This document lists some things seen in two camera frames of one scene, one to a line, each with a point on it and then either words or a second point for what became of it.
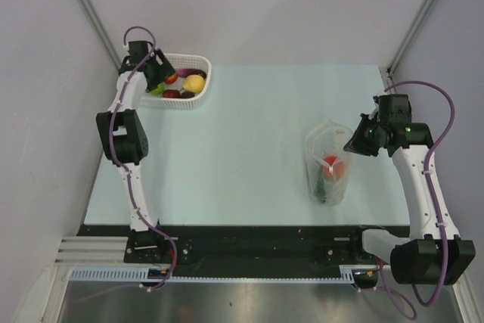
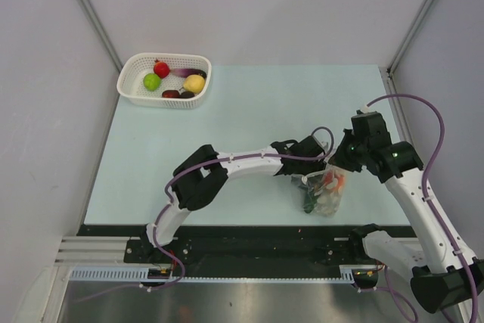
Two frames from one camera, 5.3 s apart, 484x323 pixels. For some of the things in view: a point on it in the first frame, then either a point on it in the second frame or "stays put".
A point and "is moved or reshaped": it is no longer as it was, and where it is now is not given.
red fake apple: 171,79 is moved or reshaped
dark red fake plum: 171,93 stays put
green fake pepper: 159,90 is moved or reshaped
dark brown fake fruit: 187,94 stays put
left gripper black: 165,69 → 317,165
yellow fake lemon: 193,83 stays put
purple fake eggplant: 185,72 stays put
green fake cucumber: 319,191 → 309,192
